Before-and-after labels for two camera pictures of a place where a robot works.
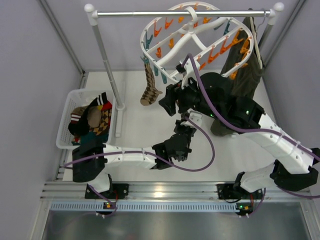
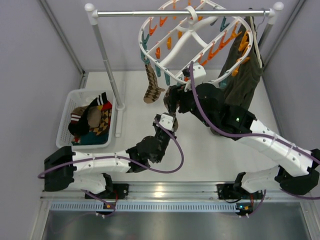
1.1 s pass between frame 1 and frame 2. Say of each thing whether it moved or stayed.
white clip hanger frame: moved
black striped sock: stayed
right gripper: stayed
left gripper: moved
